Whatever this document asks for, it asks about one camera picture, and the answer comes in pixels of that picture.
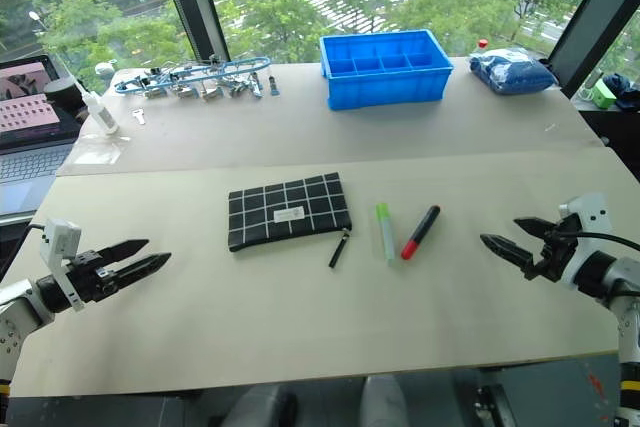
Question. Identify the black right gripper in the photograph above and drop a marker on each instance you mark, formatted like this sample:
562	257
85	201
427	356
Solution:
555	257

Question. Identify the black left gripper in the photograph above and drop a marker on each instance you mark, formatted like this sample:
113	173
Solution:
90	277

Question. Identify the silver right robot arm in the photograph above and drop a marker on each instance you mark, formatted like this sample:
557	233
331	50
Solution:
627	317

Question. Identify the laptop computer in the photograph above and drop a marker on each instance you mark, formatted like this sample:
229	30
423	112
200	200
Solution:
30	157

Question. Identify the black white-grid pencil case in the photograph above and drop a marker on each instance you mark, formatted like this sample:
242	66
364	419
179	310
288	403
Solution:
280	207

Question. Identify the black marker with red cap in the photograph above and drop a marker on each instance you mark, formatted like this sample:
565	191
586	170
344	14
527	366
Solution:
422	229

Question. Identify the clear plastic sheet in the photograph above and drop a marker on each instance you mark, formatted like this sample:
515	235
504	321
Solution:
97	152

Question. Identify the green highlighter pen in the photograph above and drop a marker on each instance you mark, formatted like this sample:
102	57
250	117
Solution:
385	232

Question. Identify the small silver key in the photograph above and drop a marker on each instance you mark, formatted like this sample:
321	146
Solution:
141	117

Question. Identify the white squeeze bottle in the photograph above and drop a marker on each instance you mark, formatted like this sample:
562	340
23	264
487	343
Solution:
97	109

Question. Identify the small green box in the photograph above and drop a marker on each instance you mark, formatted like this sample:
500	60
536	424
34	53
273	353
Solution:
604	94

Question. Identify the blue filled plastic bag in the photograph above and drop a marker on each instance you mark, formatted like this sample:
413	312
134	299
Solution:
512	72

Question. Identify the black round speaker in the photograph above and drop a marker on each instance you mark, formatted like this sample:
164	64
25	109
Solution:
62	92

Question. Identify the dark blue cloth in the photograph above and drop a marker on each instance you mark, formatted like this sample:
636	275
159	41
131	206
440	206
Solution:
625	89

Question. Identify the blue hanger with metal clips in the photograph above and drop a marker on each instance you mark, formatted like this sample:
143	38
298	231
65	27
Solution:
200	82

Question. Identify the small white round object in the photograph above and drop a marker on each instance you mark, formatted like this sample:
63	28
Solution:
105	68

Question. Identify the blue plastic compartment bin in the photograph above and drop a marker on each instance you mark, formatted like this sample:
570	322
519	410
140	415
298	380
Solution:
385	87

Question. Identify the small dark clip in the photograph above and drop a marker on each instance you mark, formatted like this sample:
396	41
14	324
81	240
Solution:
274	86

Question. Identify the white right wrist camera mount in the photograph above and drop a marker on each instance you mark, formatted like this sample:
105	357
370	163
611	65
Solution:
592	209

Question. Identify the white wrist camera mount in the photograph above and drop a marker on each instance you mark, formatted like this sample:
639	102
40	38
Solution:
592	209
60	239

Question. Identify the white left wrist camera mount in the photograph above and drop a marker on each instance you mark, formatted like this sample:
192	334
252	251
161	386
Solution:
60	239

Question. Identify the black window frame pillar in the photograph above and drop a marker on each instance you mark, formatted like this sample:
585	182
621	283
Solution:
595	7
192	2

